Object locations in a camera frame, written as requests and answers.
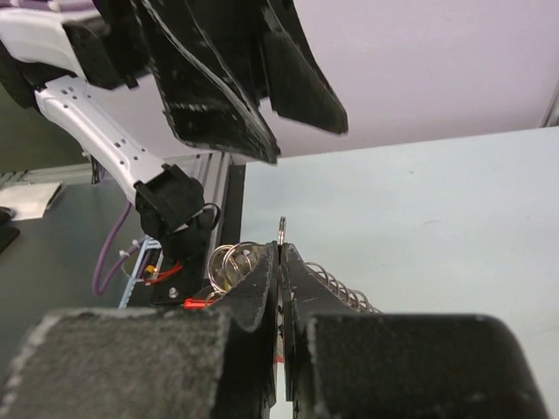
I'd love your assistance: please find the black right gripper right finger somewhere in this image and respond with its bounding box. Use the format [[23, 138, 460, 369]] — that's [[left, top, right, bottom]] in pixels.
[[279, 244, 549, 418]]

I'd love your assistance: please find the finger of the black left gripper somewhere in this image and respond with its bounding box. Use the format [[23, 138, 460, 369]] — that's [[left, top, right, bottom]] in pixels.
[[252, 1, 349, 134], [133, 1, 280, 164]]

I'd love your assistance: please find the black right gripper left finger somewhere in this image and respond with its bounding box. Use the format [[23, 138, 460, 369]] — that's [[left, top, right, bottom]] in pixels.
[[1, 243, 279, 418]]

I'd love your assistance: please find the metal key organizer red handle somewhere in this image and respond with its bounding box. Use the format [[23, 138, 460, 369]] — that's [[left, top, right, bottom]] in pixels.
[[182, 241, 383, 315]]

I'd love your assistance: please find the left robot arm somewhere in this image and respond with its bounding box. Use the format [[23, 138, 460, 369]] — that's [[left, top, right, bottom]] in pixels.
[[1, 1, 349, 261]]

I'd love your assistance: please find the white slotted cable duct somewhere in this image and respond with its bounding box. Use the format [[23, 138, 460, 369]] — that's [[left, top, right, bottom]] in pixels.
[[118, 237, 161, 309]]

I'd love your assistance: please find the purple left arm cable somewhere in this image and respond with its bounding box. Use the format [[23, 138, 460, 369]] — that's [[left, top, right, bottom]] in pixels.
[[93, 200, 135, 297]]

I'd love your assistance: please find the aluminium frame post right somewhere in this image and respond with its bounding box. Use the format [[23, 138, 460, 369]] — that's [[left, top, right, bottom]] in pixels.
[[539, 85, 559, 128]]

